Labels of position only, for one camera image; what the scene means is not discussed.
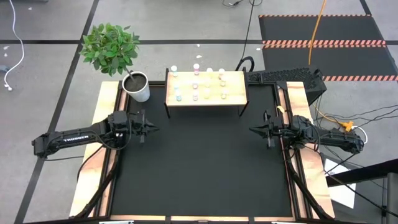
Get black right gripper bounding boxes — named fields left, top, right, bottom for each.
left=249, top=109, right=293, bottom=149

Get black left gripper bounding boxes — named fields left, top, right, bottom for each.
left=129, top=109, right=160, bottom=144

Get white round plant pot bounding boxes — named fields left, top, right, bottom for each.
left=121, top=71, right=151, bottom=103

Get wooden table side board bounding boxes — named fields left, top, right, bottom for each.
left=68, top=81, right=129, bottom=218
left=277, top=81, right=336, bottom=218

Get black perforated computer case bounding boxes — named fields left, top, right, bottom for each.
left=245, top=66, right=328, bottom=105

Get orange power plug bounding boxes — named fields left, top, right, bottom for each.
left=340, top=120, right=355, bottom=133

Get green leafy potted tree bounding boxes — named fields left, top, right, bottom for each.
left=79, top=22, right=141, bottom=78

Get white paper sheet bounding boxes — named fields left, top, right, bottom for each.
left=323, top=158, right=357, bottom=209

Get black mat orange hazard stripes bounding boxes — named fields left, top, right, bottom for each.
left=257, top=14, right=398, bottom=82

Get wooden shelf with black frame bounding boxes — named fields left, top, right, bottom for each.
left=163, top=67, right=249, bottom=119

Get black hanging cable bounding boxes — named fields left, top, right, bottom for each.
left=234, top=0, right=256, bottom=73

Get white power cable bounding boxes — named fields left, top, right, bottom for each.
left=353, top=125, right=369, bottom=146

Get orange-yellow hanging cable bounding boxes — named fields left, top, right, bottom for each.
left=307, top=0, right=327, bottom=65

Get black power cable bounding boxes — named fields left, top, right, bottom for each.
left=346, top=104, right=398, bottom=121

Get grey metal post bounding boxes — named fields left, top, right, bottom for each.
left=386, top=172, right=398, bottom=224

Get white floor cable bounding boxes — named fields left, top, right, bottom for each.
left=2, top=0, right=25, bottom=92

